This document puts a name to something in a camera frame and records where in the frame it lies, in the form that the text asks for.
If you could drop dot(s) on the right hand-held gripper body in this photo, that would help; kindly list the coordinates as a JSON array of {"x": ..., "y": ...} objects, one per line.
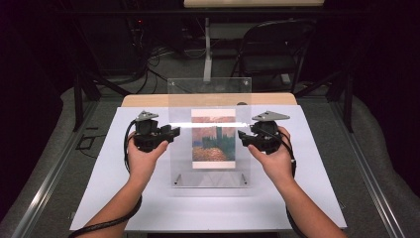
[{"x": 267, "y": 135}]

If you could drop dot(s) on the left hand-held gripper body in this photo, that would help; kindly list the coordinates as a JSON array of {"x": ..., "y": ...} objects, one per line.
[{"x": 147, "y": 132}]

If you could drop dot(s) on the clear acrylic photo frame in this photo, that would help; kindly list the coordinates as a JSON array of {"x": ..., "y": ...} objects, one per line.
[{"x": 180, "y": 158}]

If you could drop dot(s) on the landscape painting print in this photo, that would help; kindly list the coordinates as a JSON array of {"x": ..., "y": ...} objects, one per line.
[{"x": 213, "y": 142}]

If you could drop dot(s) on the person's right hand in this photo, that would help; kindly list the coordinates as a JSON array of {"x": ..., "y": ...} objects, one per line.
[{"x": 277, "y": 163}]

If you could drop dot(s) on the person's left hand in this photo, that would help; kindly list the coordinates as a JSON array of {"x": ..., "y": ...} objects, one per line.
[{"x": 143, "y": 162}]

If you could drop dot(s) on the wooden table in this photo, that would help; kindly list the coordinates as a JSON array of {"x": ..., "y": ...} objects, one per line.
[{"x": 145, "y": 99}]

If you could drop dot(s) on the black folding chair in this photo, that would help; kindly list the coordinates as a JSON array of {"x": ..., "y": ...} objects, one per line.
[{"x": 264, "y": 62}]

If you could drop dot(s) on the black metal stand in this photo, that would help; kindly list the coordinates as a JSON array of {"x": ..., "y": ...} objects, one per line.
[
  {"x": 347, "y": 99},
  {"x": 78, "y": 99}
]

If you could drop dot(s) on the white board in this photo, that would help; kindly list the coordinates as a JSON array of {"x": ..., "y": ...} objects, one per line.
[{"x": 204, "y": 208}]

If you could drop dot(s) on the white desk leg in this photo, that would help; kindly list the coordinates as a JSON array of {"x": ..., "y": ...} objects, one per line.
[{"x": 207, "y": 49}]

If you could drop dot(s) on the dark equipment rack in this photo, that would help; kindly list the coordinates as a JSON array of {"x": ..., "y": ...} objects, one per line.
[{"x": 112, "y": 43}]

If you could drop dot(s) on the light wooden desk top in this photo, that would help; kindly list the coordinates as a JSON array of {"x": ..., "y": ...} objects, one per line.
[{"x": 251, "y": 3}]

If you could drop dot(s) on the aluminium floor rail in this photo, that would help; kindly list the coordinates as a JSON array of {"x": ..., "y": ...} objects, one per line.
[
  {"x": 366, "y": 178},
  {"x": 49, "y": 178}
]

